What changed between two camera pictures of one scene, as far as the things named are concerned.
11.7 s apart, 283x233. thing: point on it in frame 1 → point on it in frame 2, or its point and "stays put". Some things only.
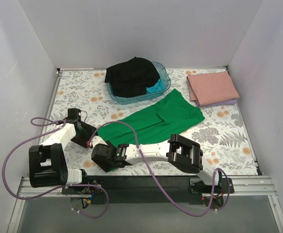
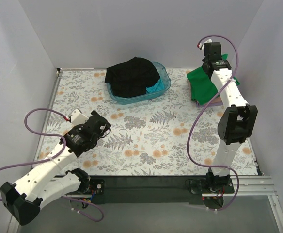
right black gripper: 102,159 → 212,48
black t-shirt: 131,78 stays put
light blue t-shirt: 158,86 stays put
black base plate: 152,189 stays put
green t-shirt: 172,116 → 203,89
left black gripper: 84,136 → 102,124
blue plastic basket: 165,78 stays put
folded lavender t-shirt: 230,102 stays put
